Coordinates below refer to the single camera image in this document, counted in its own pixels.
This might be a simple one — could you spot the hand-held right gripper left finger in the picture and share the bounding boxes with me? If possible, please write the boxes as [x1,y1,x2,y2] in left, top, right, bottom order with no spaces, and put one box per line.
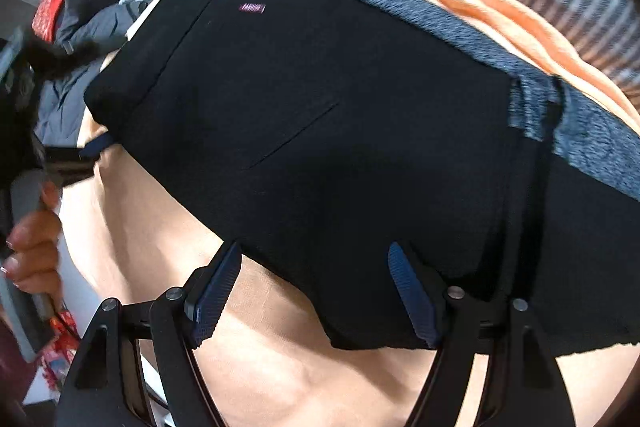
[54,241,243,427]

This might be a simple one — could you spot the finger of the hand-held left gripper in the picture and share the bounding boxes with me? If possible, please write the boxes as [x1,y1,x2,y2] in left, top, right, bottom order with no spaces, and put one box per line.
[44,129,115,188]

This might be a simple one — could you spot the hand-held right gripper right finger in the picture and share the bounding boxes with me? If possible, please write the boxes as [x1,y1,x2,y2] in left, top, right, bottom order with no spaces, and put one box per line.
[387,241,573,427]

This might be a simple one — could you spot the black pants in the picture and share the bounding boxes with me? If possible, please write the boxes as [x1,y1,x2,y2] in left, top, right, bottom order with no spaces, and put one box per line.
[82,0,640,358]

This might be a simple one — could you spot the person's left hand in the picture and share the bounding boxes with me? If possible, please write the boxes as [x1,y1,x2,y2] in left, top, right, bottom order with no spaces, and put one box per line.
[0,183,65,304]

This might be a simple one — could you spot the red bag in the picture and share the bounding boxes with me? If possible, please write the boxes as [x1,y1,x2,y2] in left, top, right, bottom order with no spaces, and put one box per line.
[31,0,69,44]

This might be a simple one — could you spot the grey padded jacket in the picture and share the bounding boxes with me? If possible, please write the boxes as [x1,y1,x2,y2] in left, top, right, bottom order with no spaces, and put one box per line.
[35,0,156,152]

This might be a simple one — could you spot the peach blanket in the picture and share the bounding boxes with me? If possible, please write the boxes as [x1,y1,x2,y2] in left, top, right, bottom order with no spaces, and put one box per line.
[60,0,640,427]

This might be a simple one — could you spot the black trousers with blue trim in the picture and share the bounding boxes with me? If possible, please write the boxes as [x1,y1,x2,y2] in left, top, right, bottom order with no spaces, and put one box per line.
[167,0,640,202]

